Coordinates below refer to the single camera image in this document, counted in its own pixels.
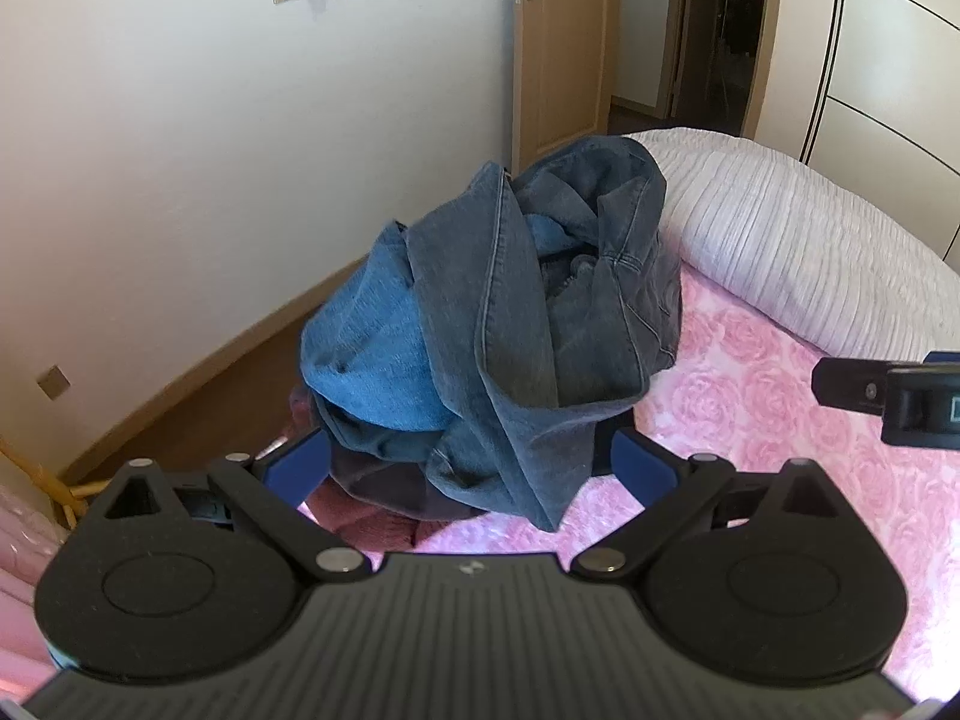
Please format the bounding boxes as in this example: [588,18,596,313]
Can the wooden baseboard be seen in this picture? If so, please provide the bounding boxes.
[60,268,376,485]

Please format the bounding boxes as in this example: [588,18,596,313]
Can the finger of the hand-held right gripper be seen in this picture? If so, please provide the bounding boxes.
[812,356,890,413]

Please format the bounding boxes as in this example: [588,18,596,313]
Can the pink floral blanket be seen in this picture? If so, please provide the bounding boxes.
[255,261,960,700]

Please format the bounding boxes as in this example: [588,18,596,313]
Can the cream wardrobe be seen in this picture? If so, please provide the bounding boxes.
[798,0,960,272]

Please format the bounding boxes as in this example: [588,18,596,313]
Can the pink striped cloth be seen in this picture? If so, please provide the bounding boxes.
[0,478,77,700]

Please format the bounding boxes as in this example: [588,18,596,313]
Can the light blue denim jeans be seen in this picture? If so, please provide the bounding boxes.
[300,221,467,434]

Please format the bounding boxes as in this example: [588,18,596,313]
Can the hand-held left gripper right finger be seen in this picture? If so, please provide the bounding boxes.
[570,426,845,583]

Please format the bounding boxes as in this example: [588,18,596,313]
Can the dark blue denim jeans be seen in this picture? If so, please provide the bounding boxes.
[311,135,685,533]

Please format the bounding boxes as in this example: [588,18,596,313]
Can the dark grey jeans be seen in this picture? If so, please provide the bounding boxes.
[328,446,492,524]

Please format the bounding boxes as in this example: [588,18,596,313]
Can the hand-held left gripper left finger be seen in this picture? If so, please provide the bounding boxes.
[86,427,374,583]

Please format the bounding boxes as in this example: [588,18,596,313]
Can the wooden rack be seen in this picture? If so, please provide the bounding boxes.
[0,433,92,531]

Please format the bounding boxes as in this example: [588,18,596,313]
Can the wooden door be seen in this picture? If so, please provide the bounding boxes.
[512,0,612,167]

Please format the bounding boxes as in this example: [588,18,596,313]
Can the white striped quilt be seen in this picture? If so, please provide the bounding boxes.
[622,127,960,362]

